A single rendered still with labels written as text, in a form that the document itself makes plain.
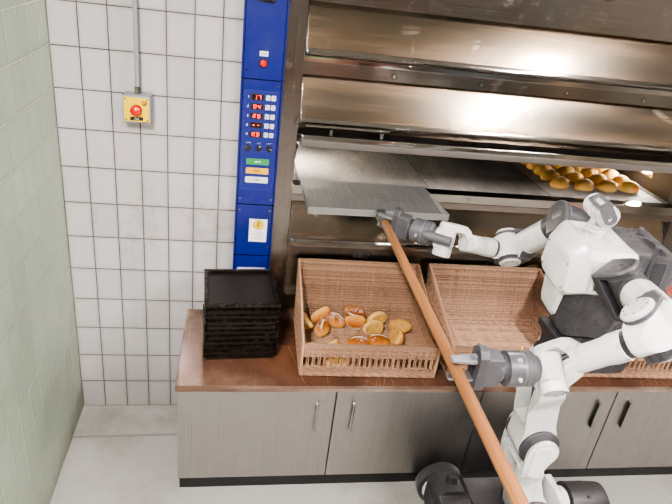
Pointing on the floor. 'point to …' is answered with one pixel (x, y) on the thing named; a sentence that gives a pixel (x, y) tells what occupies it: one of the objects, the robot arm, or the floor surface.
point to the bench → (387, 422)
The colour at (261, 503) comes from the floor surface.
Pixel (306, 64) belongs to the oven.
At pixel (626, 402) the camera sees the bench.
